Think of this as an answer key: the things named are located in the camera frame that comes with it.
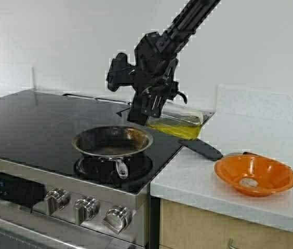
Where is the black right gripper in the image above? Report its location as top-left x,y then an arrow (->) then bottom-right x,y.
128,31 -> 188,126

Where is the glass oil pitcher black lid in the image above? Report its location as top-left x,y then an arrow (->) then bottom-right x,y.
142,104 -> 204,140

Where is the stainless steel frying pan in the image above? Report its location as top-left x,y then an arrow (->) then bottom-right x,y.
72,125 -> 154,179

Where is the black spatula orange accent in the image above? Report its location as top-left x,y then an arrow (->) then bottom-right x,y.
177,139 -> 260,161

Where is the orange plastic bowl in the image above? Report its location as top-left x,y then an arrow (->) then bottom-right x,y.
214,155 -> 293,197

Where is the raw shrimp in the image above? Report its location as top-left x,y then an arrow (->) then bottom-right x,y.
239,178 -> 259,188

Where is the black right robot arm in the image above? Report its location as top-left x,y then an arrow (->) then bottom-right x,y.
127,1 -> 218,125

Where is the right steel stove knob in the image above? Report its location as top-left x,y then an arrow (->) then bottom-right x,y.
102,206 -> 132,234

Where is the steel stove knob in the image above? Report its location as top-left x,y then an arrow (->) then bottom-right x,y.
44,188 -> 71,216
74,197 -> 100,225
102,206 -> 132,234

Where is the middle steel stove knob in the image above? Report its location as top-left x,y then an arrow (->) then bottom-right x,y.
74,197 -> 100,225

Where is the wooden base cabinet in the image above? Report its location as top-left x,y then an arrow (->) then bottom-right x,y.
159,200 -> 293,248

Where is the left steel stove knob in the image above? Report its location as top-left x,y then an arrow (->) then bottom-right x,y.
44,188 -> 71,216

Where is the stainless steel stove range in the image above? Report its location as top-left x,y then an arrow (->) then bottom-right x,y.
0,90 -> 182,248

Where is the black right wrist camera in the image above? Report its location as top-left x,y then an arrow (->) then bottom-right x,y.
106,52 -> 135,92

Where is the metal cabinet handle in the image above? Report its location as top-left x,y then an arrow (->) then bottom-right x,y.
228,239 -> 237,249

